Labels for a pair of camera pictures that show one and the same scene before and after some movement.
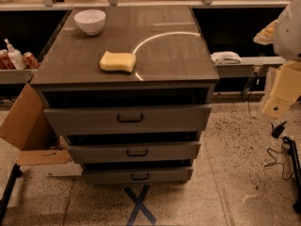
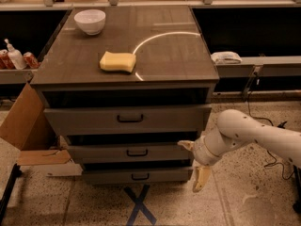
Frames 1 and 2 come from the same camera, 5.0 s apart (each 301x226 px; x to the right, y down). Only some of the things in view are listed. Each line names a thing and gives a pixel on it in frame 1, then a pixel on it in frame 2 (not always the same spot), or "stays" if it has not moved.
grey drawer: x=135 y=153 stays
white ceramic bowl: x=91 y=21 stays
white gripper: x=289 y=35 to x=200 y=153
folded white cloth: x=226 y=57 stays
